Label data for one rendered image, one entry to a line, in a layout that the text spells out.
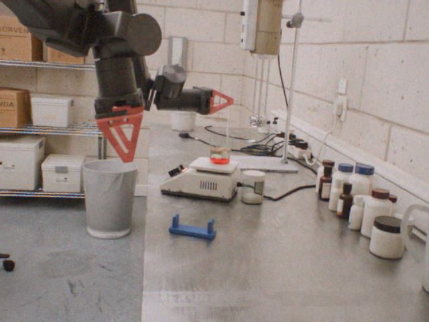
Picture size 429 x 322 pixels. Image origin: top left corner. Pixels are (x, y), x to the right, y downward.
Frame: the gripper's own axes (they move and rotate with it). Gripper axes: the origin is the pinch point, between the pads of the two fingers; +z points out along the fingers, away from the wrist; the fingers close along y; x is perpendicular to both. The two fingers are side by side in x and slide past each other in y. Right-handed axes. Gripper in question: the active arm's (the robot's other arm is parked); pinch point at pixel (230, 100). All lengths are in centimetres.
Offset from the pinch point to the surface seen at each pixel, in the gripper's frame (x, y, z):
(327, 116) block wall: 9, 42, 57
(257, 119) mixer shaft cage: 9.6, 33.0, 23.7
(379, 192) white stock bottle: 15.6, -35.2, 23.5
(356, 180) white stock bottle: 16.9, -21.1, 27.7
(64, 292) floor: 101, 96, -38
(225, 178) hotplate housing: 19.8, -5.5, -2.0
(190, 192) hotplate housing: 24.7, -0.5, -9.8
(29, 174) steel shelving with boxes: 76, 220, -55
